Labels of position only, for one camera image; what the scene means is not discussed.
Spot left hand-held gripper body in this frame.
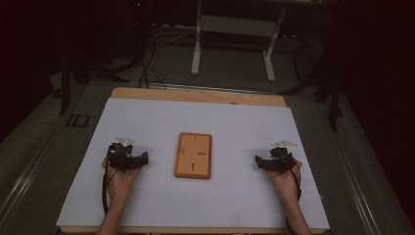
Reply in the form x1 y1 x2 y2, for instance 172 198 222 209
107 136 142 173

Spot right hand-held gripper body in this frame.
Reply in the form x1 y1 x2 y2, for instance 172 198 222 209
263 140 299 174

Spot orange wooden box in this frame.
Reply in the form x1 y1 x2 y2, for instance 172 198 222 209
173 131 213 180

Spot person's right hand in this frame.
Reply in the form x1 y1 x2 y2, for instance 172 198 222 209
265 159 304 202

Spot person's left hand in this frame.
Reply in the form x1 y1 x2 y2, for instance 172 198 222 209
101 156 143 201

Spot black floor marking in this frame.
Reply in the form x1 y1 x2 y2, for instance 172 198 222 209
67 114 91 128

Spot white table sheet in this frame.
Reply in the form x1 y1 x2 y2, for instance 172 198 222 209
56 97 331 231

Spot black metal stand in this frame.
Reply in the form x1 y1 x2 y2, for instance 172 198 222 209
327 71 345 133
59 55 72 116

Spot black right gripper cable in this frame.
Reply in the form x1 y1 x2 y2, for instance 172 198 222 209
279 154 302 201

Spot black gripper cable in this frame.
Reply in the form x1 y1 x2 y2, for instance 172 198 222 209
279 154 302 201
101 153 120 215

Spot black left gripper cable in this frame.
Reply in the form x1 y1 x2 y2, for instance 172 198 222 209
101 153 120 215

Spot metal floor rail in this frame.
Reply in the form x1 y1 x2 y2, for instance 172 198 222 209
317 97 383 235
0 123 65 223

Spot black floor cables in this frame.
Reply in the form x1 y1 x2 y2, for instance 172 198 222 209
138 30 168 90

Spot white floor cable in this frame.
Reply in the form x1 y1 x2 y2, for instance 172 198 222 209
153 28 199 45

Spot white metal desk frame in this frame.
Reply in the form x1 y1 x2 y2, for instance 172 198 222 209
190 0 288 83

